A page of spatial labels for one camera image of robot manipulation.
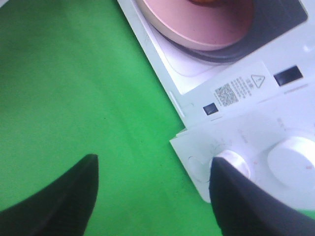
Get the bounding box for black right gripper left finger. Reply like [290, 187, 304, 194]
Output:
[0, 154, 99, 236]

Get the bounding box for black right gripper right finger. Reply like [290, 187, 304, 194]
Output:
[209, 157, 315, 236]

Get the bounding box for round white door button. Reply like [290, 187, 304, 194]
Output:
[188, 156, 211, 183]

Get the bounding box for pink round plate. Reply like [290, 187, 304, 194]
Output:
[134, 0, 254, 52]

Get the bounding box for burger with sesame-free bun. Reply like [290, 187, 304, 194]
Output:
[190, 0, 222, 6]

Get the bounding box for white lower microwave knob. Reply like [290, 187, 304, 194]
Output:
[208, 149, 252, 179]

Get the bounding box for white microwave knob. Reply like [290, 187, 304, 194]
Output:
[267, 137, 315, 191]
[208, 149, 252, 179]

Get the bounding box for white upper microwave knob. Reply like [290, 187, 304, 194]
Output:
[267, 137, 315, 191]

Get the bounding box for white warning label sticker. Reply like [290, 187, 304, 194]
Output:
[211, 61, 278, 111]

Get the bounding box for white microwave oven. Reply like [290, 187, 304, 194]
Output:
[119, 0, 315, 210]

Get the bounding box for glass microwave turntable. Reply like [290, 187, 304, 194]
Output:
[137, 4, 256, 65]

